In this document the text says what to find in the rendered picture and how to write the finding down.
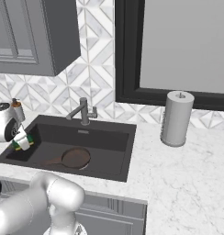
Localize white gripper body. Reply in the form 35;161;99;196
12;124;32;151

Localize grey panel below sink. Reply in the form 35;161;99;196
0;176;39;200

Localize dark brown frying pan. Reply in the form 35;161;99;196
40;146;92;171

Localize dark grey sink basin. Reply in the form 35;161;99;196
0;114;138;184

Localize soap dispenser with brown top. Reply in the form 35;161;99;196
10;97;27;124

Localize grey metal tap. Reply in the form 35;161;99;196
65;96;99;127

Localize grey base cupboard door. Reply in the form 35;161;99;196
73;193;149;235

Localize black framed window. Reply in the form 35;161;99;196
114;0;224;112

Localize white paper towel roll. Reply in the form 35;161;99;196
160;90;196;148

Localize grey wall cupboard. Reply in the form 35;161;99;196
0;0;82;78

